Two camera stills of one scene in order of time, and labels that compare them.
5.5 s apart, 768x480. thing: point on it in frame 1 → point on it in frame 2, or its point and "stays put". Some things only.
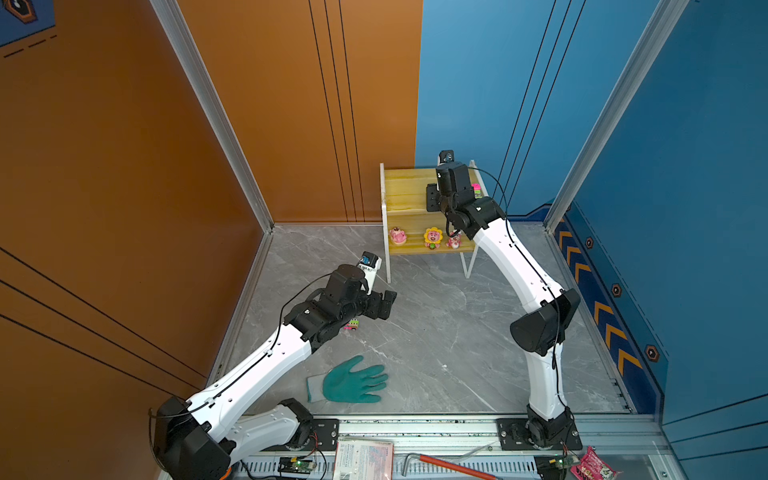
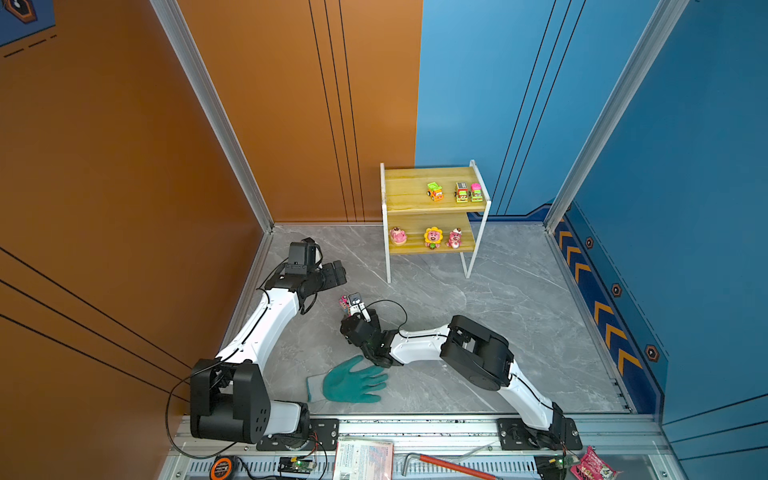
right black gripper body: [433, 198] → [373, 323]
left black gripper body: [372, 306] → [324, 279]
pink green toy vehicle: [477, 190] stays put
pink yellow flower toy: [432, 237] stays put
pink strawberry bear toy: [455, 241] stays put
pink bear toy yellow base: [398, 235] stays put
